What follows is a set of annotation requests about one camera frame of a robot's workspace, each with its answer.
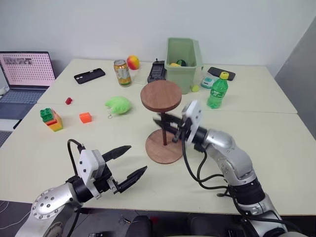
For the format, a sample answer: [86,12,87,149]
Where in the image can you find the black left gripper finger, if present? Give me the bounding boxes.
[101,145,132,163]
[118,165,148,194]

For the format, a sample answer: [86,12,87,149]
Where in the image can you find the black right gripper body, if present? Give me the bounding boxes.
[172,118,193,143]

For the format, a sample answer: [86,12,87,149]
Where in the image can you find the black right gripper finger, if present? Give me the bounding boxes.
[153,119,183,135]
[160,113,185,125]

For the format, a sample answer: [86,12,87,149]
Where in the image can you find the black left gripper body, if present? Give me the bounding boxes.
[94,165,122,195]

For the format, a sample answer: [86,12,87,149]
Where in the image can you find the wooden pole with round top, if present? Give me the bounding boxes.
[140,80,183,147]

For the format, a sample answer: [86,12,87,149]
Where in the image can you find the round wooden base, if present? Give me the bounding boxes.
[145,129,184,165]

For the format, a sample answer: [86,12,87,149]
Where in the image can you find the light green plastic bin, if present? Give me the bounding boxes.
[164,37,204,95]

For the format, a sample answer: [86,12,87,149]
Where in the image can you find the orange plastic cube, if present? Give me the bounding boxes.
[79,112,93,124]

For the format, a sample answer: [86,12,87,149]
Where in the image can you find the green plush toy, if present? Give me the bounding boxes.
[105,96,133,120]

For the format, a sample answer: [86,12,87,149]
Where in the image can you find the green plastic soda bottle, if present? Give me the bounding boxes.
[206,72,229,110]

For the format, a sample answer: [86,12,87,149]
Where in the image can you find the small white teal device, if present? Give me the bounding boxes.
[200,76,216,89]

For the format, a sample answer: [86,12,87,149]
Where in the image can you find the clear plastic box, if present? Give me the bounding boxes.
[133,70,150,86]

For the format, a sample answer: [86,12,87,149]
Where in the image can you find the black smartphone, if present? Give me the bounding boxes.
[207,67,236,81]

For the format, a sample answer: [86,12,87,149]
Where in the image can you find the green yellow drink can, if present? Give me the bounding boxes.
[113,59,132,87]

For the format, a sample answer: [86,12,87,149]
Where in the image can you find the red yellow toy apple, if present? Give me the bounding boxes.
[126,55,141,71]

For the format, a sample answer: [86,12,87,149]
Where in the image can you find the colourful building block stack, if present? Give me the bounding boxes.
[39,107,64,133]

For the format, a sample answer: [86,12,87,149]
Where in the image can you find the black phone case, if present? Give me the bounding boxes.
[74,68,107,85]

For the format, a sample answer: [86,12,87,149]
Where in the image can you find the grey open laptop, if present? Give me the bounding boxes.
[0,51,57,132]

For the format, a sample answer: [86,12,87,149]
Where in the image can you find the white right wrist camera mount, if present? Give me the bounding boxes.
[181,100,203,144]

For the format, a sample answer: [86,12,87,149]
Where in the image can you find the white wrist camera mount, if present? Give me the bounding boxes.
[181,100,203,144]
[77,149,106,199]

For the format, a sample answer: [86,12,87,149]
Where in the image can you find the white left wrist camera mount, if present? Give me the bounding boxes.
[77,149,106,199]

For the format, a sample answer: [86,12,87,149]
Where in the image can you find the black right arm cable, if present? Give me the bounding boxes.
[181,138,231,191]

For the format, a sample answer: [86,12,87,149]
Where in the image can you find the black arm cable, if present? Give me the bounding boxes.
[67,139,83,179]
[181,138,231,191]

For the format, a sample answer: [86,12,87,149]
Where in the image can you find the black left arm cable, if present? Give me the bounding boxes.
[67,139,83,179]

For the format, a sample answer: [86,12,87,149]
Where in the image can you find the thin white cable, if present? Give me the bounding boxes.
[0,200,33,231]

